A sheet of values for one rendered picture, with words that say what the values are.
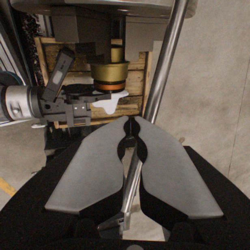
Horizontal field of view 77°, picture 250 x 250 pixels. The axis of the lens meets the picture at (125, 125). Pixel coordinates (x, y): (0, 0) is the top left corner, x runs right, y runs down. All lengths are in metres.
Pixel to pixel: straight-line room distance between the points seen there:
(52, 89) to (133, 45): 0.19
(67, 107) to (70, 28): 0.17
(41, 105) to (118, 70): 0.18
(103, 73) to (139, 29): 0.11
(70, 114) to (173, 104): 1.59
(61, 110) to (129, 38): 0.21
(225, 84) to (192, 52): 0.64
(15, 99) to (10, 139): 1.50
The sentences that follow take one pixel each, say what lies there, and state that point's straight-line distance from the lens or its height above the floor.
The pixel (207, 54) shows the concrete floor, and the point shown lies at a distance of 1.91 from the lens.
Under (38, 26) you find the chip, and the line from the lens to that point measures 0.88.
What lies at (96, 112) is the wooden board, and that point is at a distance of 0.63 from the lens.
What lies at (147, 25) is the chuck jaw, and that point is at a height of 1.10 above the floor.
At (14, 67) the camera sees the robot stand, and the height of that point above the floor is 0.23.
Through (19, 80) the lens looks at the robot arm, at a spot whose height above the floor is 0.96.
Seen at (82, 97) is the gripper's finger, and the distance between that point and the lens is 0.34.
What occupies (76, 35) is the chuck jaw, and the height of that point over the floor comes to 1.20.
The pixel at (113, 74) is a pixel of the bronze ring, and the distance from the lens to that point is 0.34.
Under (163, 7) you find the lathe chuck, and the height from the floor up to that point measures 1.23.
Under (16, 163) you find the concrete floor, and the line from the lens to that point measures 2.05.
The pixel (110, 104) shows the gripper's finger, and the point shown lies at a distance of 0.38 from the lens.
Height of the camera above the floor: 1.44
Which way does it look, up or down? 56 degrees down
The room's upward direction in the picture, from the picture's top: 154 degrees clockwise
